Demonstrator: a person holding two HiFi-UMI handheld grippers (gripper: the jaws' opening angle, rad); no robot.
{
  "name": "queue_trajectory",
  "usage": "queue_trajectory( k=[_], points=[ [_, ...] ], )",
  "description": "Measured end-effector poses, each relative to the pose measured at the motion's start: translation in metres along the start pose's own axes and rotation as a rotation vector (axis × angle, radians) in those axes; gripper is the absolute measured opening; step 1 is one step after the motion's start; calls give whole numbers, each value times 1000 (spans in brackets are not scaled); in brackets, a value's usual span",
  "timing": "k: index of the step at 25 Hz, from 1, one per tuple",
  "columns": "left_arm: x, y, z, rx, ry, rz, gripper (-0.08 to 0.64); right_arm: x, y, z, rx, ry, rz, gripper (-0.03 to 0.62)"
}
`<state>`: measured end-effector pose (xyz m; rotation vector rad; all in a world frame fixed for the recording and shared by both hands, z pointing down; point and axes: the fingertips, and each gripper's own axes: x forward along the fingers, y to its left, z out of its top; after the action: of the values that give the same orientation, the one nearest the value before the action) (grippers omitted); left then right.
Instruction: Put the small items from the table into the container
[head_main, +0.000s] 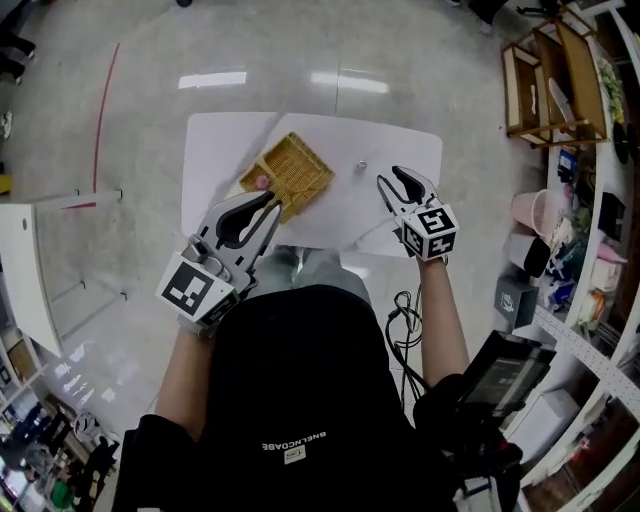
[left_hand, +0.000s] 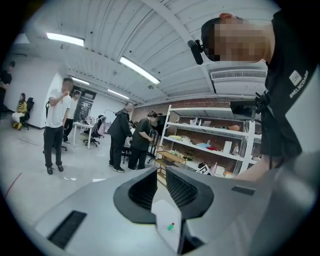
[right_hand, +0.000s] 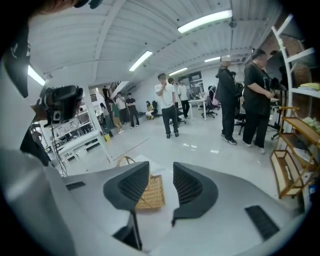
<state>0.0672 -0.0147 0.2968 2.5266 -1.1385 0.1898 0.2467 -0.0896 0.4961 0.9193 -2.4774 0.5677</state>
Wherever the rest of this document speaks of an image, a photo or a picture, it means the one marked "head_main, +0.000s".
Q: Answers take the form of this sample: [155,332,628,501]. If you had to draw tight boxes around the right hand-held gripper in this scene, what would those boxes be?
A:
[376,165,461,263]

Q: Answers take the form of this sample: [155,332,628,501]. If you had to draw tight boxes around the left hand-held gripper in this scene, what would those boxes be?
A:
[155,190,284,329]

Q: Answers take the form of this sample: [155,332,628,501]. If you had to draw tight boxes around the woven wicker basket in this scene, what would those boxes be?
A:
[238,130,337,226]

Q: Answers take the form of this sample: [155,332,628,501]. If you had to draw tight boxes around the person's right forearm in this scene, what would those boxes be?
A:
[416,256,472,390]

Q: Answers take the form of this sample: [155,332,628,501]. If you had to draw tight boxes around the person's left forearm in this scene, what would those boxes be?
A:
[154,324,219,442]

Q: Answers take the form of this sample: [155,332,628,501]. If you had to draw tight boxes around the pink waste basket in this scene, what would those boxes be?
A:
[511,189,567,240]

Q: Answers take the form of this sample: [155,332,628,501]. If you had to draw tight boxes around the white and black cylinder appliance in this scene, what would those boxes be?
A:
[503,231,552,280]

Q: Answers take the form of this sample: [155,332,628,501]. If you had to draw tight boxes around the dark printed box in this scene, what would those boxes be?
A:
[493,274,541,330]

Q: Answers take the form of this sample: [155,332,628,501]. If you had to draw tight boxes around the person's black shirt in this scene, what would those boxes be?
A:
[112,284,467,512]

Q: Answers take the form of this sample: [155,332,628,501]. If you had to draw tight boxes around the white plate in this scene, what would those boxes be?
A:
[547,77,577,127]

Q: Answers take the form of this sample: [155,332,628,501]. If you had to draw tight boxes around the black screen device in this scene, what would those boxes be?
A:
[458,329,559,420]

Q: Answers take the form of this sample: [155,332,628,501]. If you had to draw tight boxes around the white metal-legged desk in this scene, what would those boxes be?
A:
[0,187,129,359]

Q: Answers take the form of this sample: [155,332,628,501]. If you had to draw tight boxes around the wooden shelf trolley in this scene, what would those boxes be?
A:
[500,3,611,150]

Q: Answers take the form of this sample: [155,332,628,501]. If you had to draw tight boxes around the white metal shelving unit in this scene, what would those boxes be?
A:
[519,9,640,501]

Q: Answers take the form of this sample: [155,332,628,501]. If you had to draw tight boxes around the white artificial flowers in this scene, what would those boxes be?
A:
[597,55,627,125]

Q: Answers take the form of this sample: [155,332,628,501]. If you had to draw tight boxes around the black equipment pack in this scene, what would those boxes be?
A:
[413,374,525,512]

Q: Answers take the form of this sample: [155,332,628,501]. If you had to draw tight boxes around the white cardboard box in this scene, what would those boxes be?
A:
[503,386,582,465]

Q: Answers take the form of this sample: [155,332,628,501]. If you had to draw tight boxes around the black cable bundle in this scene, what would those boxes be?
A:
[383,283,432,402]

